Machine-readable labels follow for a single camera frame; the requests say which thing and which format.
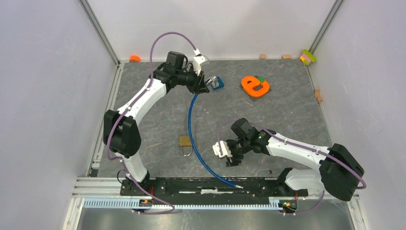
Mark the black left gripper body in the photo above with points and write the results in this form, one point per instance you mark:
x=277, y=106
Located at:
x=195, y=81

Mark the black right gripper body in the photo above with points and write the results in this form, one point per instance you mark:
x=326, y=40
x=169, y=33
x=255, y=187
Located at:
x=237, y=151

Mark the blue cable lock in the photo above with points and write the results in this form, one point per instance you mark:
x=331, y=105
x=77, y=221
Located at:
x=201, y=139

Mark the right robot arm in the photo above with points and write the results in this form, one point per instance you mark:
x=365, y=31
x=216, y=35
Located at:
x=331, y=169

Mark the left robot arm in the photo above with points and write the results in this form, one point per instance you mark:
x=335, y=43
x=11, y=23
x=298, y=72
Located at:
x=120, y=129

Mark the blue toy brick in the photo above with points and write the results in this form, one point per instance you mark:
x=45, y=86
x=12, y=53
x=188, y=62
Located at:
x=216, y=83

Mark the brass padlock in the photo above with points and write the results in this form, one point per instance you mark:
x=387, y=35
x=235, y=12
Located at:
x=185, y=142

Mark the orange letter e block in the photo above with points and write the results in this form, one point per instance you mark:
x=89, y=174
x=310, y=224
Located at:
x=250, y=82

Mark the orange round cap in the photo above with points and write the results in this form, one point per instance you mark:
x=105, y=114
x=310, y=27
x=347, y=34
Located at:
x=134, y=59

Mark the curved wooden block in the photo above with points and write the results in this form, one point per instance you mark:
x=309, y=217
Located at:
x=318, y=96

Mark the stacked coloured toy bricks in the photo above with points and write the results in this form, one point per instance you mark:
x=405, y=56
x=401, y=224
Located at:
x=307, y=58

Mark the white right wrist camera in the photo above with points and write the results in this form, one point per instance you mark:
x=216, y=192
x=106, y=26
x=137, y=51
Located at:
x=221, y=150

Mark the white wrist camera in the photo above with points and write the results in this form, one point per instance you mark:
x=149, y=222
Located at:
x=198, y=61
x=221, y=150

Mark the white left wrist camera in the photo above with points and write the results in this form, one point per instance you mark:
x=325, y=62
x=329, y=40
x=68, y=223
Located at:
x=198, y=61

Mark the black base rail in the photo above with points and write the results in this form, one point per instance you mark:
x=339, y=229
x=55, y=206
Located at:
x=209, y=191

